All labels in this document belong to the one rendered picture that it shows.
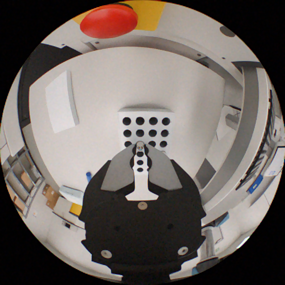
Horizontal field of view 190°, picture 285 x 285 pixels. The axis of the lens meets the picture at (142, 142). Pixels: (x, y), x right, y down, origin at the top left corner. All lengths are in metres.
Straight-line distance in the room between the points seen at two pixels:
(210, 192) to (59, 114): 0.37
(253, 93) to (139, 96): 0.21
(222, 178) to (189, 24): 0.26
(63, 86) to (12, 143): 0.37
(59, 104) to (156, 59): 0.21
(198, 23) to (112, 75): 0.17
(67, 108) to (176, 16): 0.23
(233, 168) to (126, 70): 0.26
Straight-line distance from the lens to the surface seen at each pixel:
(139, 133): 0.15
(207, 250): 0.63
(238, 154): 0.19
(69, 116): 0.21
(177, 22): 0.16
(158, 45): 0.24
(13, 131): 0.51
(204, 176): 0.81
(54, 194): 4.49
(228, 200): 0.35
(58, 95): 0.23
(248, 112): 0.19
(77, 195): 0.43
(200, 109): 0.21
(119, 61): 0.18
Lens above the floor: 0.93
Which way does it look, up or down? 62 degrees down
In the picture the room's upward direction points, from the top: 176 degrees clockwise
